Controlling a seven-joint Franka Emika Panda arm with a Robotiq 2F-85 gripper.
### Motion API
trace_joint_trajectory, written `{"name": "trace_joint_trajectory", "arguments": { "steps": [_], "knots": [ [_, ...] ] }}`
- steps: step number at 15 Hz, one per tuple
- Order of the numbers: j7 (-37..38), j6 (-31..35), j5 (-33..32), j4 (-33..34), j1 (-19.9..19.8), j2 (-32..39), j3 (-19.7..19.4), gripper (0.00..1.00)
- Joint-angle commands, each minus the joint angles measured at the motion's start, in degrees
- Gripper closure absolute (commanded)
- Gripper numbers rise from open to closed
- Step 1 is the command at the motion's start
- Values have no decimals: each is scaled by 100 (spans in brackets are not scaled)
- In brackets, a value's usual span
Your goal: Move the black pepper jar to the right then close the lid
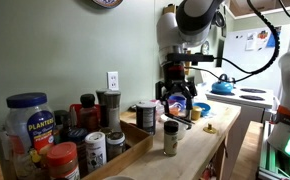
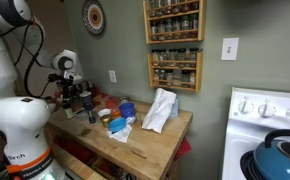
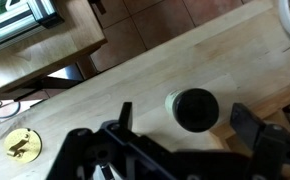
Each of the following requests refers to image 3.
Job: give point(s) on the aluminium robot stand frame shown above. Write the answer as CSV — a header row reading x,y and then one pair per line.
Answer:
x,y
15,23

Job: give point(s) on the wooden tray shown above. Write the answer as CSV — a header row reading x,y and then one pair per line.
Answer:
x,y
268,110

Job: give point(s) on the wooden side table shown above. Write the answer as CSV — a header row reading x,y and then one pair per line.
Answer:
x,y
51,53

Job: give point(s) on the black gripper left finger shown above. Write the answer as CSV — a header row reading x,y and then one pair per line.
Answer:
x,y
118,140

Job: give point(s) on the gold round knob plate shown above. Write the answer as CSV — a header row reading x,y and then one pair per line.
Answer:
x,y
31,146

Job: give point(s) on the black pepper jar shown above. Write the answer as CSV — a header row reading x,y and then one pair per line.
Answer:
x,y
195,110

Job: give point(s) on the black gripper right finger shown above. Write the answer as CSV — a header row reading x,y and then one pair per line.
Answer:
x,y
245,126

